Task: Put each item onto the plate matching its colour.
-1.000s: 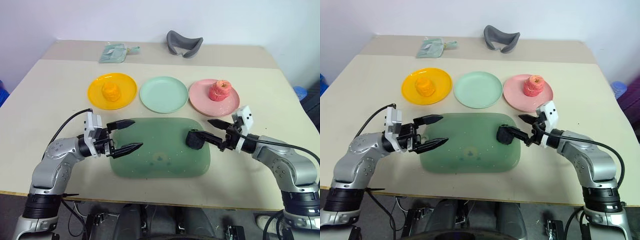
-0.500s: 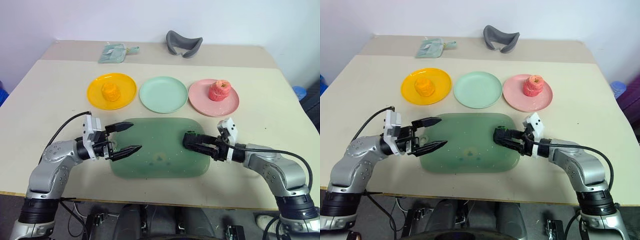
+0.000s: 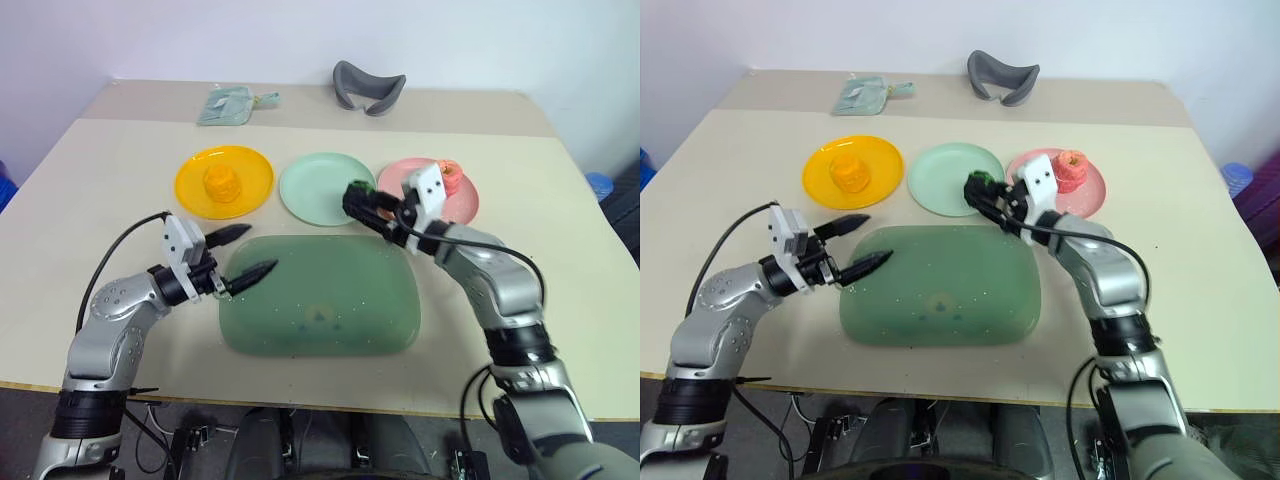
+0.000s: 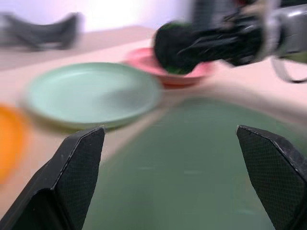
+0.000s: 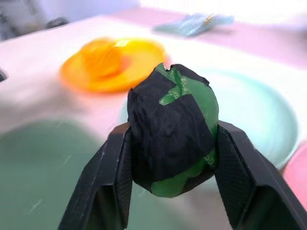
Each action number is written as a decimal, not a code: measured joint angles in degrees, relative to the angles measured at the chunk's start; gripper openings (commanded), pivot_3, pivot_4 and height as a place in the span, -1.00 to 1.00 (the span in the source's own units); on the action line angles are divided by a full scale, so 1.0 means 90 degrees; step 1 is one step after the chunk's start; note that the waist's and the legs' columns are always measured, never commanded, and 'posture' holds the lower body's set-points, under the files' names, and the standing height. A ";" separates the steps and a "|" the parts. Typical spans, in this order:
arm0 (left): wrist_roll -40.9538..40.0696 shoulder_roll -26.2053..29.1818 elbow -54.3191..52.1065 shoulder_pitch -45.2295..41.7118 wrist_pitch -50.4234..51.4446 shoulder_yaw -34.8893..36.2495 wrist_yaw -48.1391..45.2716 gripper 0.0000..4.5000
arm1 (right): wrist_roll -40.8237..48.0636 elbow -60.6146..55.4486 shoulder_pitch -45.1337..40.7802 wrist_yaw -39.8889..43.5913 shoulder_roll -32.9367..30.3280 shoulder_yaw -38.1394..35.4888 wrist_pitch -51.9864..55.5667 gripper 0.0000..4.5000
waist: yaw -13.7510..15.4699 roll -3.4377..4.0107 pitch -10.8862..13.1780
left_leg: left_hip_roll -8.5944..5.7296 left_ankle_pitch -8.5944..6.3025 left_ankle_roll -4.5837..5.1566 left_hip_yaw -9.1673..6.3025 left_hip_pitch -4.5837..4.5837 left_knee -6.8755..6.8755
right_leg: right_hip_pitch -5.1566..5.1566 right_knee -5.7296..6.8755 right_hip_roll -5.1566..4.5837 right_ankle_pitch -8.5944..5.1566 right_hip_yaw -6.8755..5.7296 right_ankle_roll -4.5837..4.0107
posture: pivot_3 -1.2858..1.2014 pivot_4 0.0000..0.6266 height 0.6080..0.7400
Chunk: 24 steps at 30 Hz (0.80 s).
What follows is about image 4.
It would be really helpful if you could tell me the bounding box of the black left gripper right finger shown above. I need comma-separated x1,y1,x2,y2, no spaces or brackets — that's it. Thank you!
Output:
236,125,307,230

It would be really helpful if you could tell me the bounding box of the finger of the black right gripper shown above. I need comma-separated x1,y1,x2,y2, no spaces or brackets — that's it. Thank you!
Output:
189,28,232,50
178,44,232,67

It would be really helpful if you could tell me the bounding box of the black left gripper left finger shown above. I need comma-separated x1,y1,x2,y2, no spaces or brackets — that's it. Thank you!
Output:
0,126,106,230

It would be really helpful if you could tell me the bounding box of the dark green item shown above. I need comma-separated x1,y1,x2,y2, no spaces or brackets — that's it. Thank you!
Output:
153,21,201,75

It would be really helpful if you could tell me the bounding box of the orange plate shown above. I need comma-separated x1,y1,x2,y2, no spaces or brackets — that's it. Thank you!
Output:
0,102,31,185

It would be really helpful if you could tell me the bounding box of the pale green plate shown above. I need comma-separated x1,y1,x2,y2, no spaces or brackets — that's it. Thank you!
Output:
24,62,164,131

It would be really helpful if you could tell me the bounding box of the pink bowl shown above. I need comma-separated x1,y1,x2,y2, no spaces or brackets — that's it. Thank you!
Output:
124,47,214,89

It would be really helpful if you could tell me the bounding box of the dark green table mat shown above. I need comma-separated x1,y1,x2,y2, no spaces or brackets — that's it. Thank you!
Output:
83,97,307,230

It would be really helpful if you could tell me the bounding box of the dark grey background object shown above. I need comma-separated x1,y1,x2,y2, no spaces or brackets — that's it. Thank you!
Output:
0,12,81,51

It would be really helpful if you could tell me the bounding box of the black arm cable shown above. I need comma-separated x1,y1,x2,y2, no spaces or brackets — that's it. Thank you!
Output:
271,56,307,84

